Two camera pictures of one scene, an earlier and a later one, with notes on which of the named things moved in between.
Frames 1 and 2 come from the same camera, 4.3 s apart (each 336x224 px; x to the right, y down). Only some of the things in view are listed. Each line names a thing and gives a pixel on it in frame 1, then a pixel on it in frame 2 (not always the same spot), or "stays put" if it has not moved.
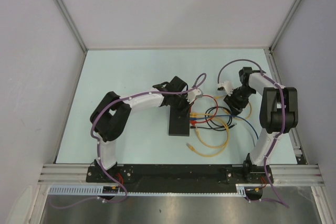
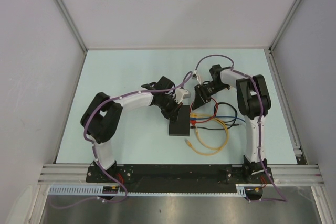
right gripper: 237,107 -> 201,97
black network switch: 179,126 stays put
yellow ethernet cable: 226,140 stays put
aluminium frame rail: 61,173 stays put
